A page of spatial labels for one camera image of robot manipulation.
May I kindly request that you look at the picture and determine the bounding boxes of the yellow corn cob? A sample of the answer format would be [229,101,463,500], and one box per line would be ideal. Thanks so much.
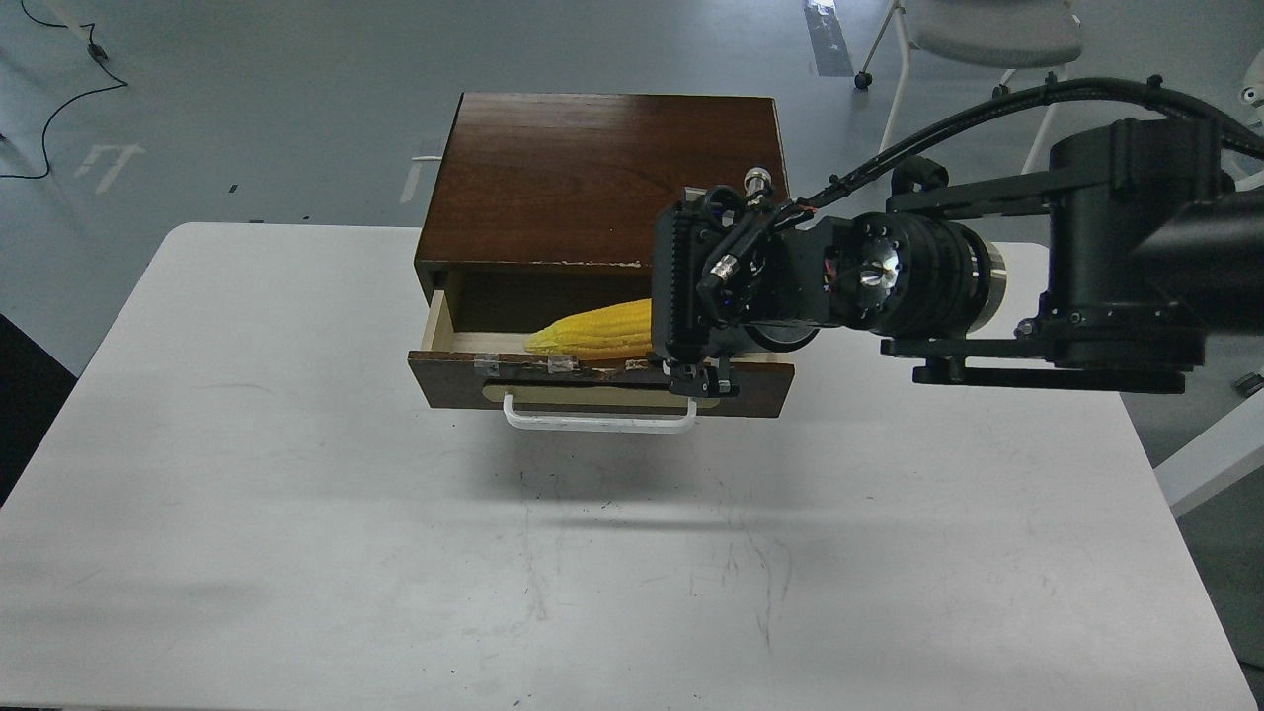
[523,300,652,361]

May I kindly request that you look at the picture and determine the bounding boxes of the black floor cable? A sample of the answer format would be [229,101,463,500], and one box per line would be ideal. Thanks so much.
[0,0,131,183]

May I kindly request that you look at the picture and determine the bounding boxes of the dark wooden drawer cabinet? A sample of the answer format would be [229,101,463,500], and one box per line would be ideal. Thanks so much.
[415,91,786,300]

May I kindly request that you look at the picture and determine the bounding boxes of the wooden drawer with white handle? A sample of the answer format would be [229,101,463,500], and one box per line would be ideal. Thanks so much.
[407,290,796,435]

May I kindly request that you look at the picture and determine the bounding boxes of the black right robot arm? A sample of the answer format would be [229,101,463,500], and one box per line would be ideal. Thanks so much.
[650,76,1263,399]

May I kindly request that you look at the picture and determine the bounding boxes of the grey white office chair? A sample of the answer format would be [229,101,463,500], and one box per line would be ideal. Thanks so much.
[854,0,1085,175]

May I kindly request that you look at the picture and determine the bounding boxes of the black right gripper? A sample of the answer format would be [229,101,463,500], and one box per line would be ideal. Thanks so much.
[651,168,841,399]

